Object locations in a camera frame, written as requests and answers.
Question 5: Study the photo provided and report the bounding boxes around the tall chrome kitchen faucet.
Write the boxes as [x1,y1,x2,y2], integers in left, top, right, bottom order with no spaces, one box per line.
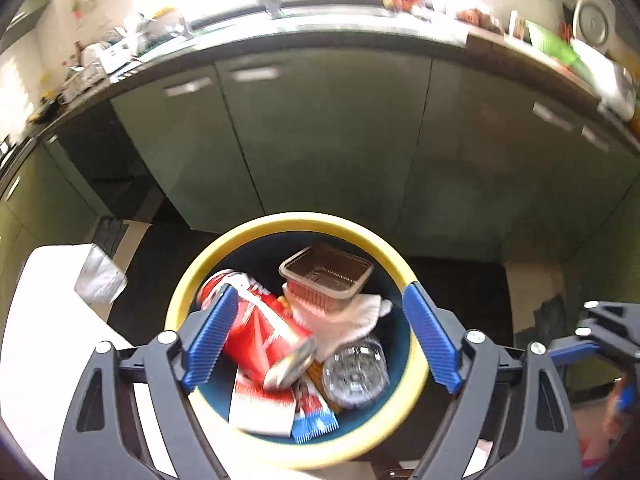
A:
[257,0,284,18]

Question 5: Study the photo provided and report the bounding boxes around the white blue snack wrapper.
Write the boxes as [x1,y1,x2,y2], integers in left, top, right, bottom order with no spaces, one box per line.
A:
[291,375,338,444]

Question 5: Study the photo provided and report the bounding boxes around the red white milk carton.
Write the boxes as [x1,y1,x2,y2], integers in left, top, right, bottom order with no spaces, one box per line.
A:
[228,370,296,438]

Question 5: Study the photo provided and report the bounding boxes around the white tissue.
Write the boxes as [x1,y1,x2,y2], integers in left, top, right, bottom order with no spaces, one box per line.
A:
[282,285,393,362]

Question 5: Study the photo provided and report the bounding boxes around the white dish rack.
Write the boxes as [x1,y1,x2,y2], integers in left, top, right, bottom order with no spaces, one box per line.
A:
[58,40,132,105]

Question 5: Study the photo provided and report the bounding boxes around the brown plastic tray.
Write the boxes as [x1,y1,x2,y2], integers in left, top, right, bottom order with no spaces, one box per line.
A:
[279,244,374,312]

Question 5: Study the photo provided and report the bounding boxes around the white floral tablecloth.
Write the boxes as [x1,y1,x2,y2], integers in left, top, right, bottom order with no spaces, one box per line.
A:
[0,242,212,480]

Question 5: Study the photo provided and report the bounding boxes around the yellow rimmed trash bin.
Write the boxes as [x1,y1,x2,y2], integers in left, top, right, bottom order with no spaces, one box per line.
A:
[164,211,432,470]

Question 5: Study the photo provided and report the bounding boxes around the green lower kitchen cabinets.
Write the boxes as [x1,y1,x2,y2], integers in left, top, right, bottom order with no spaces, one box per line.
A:
[2,48,639,261]

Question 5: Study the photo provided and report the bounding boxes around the red cola can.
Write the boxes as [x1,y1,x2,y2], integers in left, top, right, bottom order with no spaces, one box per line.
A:
[196,269,316,391]

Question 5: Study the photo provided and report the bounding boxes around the person's right hand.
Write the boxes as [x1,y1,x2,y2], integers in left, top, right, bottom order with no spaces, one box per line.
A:
[602,377,634,441]

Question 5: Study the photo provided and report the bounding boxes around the clear plastic water bottle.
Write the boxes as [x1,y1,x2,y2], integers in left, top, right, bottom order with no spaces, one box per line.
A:
[321,336,390,410]

